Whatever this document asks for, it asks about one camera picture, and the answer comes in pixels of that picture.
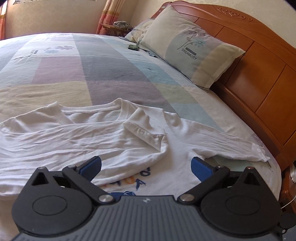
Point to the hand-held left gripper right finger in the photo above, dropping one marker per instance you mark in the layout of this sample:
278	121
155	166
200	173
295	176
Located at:
201	169

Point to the blue-grey cloth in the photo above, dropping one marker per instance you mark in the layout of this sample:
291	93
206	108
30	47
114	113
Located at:
153	54

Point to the pink striped curtain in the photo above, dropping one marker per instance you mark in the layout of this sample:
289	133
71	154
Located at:
2	23
107	18

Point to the small pale pillow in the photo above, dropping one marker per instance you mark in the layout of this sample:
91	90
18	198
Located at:
136	32

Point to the large flower print pillow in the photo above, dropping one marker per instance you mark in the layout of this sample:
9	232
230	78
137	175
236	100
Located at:
185	46

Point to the dark phone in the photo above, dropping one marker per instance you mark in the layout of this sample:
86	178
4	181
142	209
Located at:
133	47

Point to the white printed t-shirt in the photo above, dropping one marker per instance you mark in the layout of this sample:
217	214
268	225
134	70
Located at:
92	139

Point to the wooden bedside table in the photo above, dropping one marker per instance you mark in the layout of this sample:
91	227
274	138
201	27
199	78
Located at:
108	29

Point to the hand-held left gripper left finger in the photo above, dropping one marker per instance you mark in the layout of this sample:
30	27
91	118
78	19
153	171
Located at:
91	168

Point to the wooden headboard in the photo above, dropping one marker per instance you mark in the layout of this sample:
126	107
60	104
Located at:
266	81

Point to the silver object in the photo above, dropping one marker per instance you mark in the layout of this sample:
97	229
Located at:
293	173

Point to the bed with patchwork sheet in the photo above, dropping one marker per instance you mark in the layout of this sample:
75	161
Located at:
104	69

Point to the wooden nightstand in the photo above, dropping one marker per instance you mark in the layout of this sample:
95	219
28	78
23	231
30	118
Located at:
288	192

